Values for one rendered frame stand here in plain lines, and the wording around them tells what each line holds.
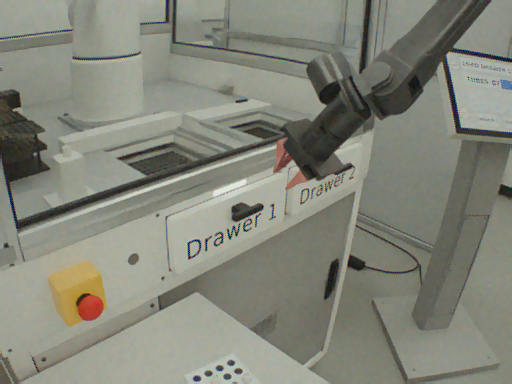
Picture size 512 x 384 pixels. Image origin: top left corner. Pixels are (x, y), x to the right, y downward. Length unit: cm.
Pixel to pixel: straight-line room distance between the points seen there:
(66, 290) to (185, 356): 22
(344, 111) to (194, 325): 42
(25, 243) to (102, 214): 12
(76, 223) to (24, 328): 18
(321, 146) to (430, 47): 22
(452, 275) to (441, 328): 31
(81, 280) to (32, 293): 8
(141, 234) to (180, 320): 17
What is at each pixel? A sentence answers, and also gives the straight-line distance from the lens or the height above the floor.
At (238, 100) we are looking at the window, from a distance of 75.
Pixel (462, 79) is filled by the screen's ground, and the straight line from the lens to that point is 140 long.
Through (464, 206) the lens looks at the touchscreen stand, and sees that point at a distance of 158.
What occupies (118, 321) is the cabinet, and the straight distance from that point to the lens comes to 76.
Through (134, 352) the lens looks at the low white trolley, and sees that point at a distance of 69.
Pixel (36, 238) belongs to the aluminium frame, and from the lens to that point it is 59.
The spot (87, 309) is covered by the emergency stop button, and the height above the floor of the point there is 88.
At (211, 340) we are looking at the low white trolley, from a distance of 70.
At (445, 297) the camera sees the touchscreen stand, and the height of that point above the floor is 23.
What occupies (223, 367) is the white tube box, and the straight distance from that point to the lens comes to 62.
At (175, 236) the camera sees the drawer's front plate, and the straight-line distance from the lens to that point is 70.
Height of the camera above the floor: 127
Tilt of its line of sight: 26 degrees down
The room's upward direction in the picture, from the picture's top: 3 degrees clockwise
